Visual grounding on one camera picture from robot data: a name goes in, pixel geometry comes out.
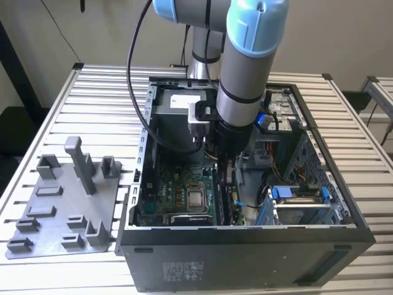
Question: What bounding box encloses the grey power supply unit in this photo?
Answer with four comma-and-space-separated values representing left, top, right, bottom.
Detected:
152, 88, 206, 165

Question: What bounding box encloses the silver drive cage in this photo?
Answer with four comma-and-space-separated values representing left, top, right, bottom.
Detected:
245, 87, 308, 170

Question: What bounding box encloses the silver CPU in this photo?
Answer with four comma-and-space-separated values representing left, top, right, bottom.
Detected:
187, 191, 206, 210

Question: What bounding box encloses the blue disk carrier with disk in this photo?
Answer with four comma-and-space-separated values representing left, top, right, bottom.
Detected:
257, 186, 334, 227

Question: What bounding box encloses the green motherboard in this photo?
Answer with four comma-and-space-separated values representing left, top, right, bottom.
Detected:
134, 135, 246, 227

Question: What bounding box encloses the perforated metal disk bay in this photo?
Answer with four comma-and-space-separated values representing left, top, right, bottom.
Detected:
282, 130, 351, 222

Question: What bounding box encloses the black graphics card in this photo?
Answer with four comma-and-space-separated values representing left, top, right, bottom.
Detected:
170, 214, 214, 227

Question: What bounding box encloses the black open PC case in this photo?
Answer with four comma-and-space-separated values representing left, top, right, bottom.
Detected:
114, 75, 377, 293

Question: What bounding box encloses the black chair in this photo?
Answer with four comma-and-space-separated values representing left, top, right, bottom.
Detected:
342, 90, 372, 116

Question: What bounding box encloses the metal slat side table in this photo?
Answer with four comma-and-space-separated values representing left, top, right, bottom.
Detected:
357, 76, 393, 148

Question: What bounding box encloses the grey plastic parts rack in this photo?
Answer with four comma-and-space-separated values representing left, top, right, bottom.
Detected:
5, 135, 130, 258

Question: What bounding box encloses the black furniture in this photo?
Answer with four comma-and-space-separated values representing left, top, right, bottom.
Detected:
0, 20, 50, 173

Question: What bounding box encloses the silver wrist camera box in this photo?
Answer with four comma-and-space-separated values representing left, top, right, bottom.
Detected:
187, 100, 220, 144

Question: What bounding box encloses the orange wire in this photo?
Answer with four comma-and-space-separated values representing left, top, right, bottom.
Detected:
265, 140, 283, 188

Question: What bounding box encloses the CPU socket metal frame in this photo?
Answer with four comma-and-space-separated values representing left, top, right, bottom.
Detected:
184, 183, 210, 215

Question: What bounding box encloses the blue tipped black wire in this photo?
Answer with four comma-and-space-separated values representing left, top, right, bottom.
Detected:
233, 199, 268, 211

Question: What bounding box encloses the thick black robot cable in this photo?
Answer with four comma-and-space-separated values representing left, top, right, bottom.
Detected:
126, 0, 205, 154

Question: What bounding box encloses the thin black wall cable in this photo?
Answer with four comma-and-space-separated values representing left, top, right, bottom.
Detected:
39, 0, 81, 64

